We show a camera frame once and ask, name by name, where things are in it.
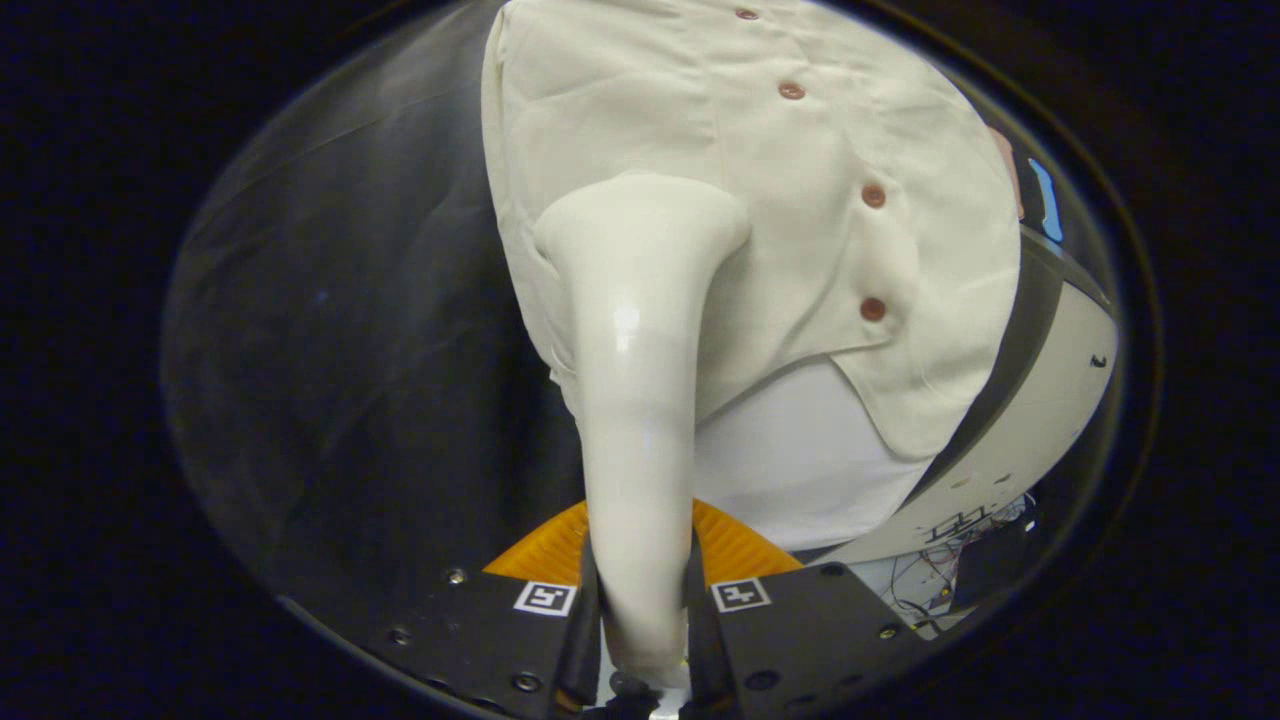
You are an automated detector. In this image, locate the white garment steamer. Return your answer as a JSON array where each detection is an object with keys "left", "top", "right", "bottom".
[{"left": 533, "top": 173, "right": 752, "bottom": 691}]

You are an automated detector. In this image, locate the black box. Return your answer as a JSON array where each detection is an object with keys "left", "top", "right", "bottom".
[{"left": 950, "top": 520, "right": 1041, "bottom": 611}]

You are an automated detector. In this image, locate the tangle of thin cables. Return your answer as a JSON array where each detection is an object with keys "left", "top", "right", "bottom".
[{"left": 885, "top": 495, "right": 1036, "bottom": 631}]

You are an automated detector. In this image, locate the grey-topped white cabinet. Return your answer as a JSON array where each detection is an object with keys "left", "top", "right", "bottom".
[{"left": 800, "top": 225, "right": 1119, "bottom": 566}]

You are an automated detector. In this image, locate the cream button shirt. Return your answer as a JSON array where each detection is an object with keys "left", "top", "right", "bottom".
[{"left": 481, "top": 0, "right": 1023, "bottom": 461}]

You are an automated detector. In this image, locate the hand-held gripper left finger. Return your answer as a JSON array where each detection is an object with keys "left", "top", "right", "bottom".
[{"left": 372, "top": 499, "right": 602, "bottom": 720}]

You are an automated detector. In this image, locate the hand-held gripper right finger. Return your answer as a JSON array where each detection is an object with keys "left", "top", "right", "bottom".
[{"left": 684, "top": 497, "right": 933, "bottom": 715}]

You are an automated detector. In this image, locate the white mannequin stand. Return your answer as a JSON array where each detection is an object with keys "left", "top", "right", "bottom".
[{"left": 690, "top": 355, "right": 936, "bottom": 553}]

